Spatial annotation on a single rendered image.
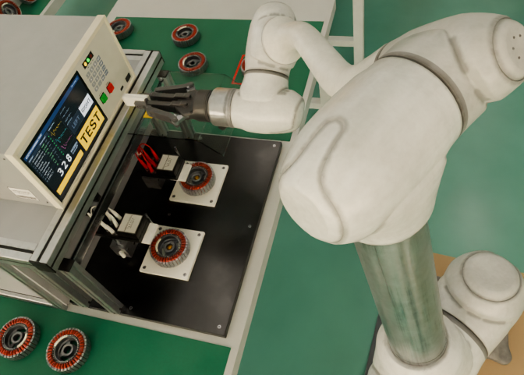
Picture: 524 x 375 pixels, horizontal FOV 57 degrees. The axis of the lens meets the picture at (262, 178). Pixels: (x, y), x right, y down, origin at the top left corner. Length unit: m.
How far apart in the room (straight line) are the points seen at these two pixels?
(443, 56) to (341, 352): 1.62
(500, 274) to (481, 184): 1.43
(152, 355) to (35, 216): 0.46
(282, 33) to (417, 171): 0.58
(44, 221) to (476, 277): 0.93
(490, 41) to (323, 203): 0.24
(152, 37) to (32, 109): 1.11
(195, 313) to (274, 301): 0.84
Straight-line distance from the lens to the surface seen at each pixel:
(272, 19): 1.08
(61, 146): 1.19
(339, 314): 2.10
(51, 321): 1.55
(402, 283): 0.70
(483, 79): 0.57
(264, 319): 2.13
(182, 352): 1.35
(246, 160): 1.56
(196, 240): 1.43
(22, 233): 1.24
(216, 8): 2.23
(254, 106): 1.07
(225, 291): 1.35
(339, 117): 0.51
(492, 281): 1.03
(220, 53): 1.98
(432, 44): 0.58
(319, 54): 0.88
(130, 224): 1.36
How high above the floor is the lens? 1.98
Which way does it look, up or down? 54 degrees down
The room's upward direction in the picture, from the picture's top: 17 degrees counter-clockwise
